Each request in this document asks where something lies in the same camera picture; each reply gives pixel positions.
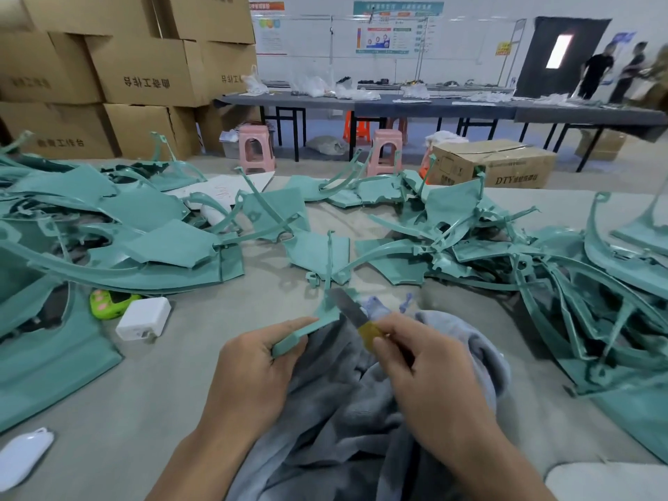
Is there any pile of green plastic parts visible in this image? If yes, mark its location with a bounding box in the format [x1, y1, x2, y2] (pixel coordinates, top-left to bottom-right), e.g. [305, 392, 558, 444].
[0, 130, 668, 466]

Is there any yellow-handled deburring knife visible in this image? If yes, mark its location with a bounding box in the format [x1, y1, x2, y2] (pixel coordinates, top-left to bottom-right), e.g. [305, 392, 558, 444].
[330, 287, 390, 349]

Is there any dark door with window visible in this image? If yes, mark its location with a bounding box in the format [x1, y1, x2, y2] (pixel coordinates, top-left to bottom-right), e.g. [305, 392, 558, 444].
[514, 16, 613, 100]

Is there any person's left forearm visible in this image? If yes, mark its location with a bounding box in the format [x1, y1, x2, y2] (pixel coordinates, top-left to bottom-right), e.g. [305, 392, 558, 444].
[146, 427, 257, 501]

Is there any single green plastic part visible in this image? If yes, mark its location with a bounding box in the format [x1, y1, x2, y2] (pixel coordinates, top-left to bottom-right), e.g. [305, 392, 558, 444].
[271, 232, 344, 359]

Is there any stack of brown cardboard boxes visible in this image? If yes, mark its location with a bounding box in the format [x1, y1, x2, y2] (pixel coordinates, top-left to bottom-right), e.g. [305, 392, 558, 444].
[0, 0, 260, 161]

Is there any white power adapter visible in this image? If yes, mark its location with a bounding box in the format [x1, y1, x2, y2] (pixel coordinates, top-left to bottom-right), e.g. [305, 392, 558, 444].
[115, 296, 173, 342]

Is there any grey-blue wiping cloth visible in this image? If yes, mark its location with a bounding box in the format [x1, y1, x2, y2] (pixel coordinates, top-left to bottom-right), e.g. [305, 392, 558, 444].
[228, 297, 513, 501]

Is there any colourful wall poster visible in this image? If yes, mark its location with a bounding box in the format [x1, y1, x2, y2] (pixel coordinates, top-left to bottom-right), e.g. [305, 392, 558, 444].
[355, 22, 419, 55]

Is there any long grey work table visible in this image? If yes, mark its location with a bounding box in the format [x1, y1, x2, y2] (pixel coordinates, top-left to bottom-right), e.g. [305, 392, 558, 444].
[214, 93, 668, 173]

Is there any brown cardboard box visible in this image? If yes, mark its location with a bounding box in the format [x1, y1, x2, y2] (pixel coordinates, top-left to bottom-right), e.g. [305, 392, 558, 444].
[428, 139, 559, 190]

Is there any green and yellow gadget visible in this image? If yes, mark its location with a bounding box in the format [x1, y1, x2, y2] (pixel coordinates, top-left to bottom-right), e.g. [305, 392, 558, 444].
[88, 289, 142, 320]

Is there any white oval plastic piece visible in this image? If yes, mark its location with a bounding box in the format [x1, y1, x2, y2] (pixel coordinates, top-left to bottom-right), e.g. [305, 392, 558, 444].
[0, 427, 56, 493]

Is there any person's right hand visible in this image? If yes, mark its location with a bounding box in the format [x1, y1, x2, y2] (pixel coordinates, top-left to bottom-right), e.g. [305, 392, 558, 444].
[367, 310, 502, 466]

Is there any white paper sheet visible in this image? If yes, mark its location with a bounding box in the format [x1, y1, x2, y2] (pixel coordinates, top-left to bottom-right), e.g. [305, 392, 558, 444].
[167, 170, 278, 213]

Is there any heap of clear plastic bags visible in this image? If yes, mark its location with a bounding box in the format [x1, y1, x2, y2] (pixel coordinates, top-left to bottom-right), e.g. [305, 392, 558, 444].
[242, 74, 382, 102]

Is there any person's right forearm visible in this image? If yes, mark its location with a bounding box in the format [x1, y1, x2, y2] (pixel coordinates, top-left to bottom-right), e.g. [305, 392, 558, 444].
[438, 433, 559, 501]

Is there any person's left hand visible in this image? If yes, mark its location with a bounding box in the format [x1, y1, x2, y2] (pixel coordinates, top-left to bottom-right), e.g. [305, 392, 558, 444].
[198, 316, 317, 445]

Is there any pink plastic stool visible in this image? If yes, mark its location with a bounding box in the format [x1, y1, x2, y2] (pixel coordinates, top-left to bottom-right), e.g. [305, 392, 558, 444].
[367, 129, 404, 177]
[237, 124, 278, 174]

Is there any orange object under table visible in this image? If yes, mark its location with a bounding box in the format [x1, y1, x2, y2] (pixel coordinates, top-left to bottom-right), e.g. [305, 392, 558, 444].
[343, 111, 372, 145]

